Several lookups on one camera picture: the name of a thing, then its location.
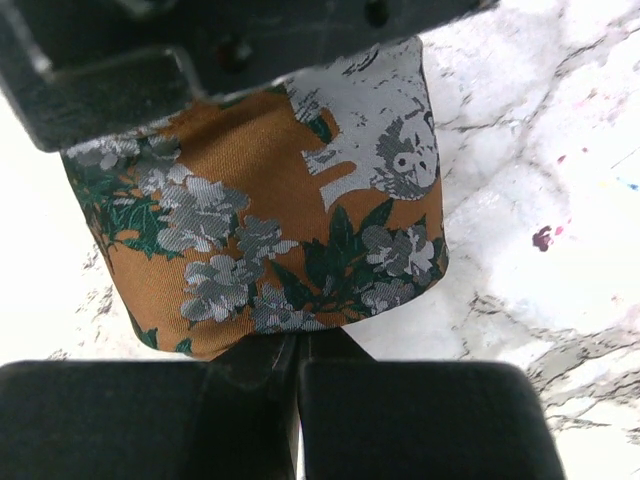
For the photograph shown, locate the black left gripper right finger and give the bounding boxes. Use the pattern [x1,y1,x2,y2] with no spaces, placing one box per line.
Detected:
[298,330,565,479]

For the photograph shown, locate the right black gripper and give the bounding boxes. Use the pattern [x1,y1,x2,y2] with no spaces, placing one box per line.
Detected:
[1,0,493,152]

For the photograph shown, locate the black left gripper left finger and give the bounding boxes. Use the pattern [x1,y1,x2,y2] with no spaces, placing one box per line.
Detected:
[1,335,296,479]

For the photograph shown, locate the brown grey floral tie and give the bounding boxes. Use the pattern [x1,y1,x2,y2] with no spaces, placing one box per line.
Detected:
[61,37,448,360]

